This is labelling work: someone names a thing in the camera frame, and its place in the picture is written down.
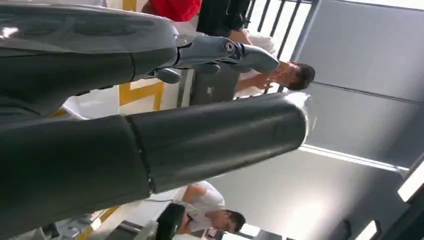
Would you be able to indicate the long ceiling light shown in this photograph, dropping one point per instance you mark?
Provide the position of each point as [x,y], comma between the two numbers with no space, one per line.
[351,158]
[412,184]
[366,231]

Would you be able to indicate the black barred railing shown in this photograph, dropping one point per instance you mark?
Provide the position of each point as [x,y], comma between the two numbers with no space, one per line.
[285,30]

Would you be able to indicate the black chair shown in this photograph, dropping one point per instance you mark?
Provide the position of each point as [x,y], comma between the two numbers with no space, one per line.
[169,222]

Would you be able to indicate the black bag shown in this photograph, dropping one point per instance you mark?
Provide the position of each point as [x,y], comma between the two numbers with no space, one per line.
[222,16]

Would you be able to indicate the red cloth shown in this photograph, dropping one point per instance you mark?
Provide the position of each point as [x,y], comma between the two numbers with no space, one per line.
[179,8]

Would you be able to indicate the person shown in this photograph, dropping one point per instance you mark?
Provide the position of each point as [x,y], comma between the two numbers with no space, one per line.
[205,205]
[294,76]

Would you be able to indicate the dark grey laptop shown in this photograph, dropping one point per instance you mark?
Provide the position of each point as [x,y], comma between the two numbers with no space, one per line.
[212,91]

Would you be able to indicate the yellow tape angle strip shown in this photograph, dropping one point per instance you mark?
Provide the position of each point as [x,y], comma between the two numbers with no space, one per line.
[142,92]

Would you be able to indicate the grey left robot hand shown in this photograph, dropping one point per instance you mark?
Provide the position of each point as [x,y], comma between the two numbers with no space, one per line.
[82,159]

